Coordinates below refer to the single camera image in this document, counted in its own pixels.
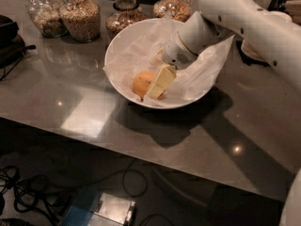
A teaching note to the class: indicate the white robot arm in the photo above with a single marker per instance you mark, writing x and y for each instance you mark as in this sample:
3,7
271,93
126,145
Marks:
275,112

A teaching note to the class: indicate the orange fruit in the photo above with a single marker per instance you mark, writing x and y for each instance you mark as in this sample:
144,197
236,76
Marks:
143,83

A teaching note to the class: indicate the glass jar with mixed cereal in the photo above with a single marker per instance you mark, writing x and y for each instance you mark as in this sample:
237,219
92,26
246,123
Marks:
178,10

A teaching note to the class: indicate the glass jar with dark granola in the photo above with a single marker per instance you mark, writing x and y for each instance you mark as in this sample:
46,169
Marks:
126,12

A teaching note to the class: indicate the white paper bowl liner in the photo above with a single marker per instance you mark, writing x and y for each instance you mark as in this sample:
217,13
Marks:
138,51

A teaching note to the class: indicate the glass jar with grains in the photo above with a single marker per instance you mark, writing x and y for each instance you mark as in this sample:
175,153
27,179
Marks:
82,19

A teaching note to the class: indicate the stack of paper plates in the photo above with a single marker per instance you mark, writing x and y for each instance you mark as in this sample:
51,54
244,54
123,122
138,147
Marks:
249,51

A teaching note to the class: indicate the dark appliance at left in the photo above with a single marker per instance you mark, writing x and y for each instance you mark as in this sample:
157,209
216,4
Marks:
12,46

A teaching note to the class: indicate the blue and grey floor box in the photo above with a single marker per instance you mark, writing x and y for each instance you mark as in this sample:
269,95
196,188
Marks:
92,207

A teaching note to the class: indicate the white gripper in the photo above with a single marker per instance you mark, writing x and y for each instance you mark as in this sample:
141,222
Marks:
174,55

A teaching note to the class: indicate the black tray under plates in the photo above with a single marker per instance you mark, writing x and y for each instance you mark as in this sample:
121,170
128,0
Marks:
246,59

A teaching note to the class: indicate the glass jar with oats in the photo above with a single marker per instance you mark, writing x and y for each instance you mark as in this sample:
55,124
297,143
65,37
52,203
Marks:
45,16

